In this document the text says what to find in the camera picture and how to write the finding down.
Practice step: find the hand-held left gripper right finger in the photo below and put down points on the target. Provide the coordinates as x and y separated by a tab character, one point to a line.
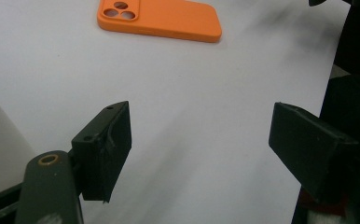
308	146

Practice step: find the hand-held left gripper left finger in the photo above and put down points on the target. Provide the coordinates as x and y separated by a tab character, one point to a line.
105	155

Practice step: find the orange phone case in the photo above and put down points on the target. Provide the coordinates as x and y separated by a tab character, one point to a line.
172	18

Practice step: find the black zipper bag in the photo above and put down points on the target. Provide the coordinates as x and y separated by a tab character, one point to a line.
350	105

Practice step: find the grey cloth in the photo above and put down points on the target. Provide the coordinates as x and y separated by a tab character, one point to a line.
327	217

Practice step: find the white container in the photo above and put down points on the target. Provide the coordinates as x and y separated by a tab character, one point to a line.
1	146

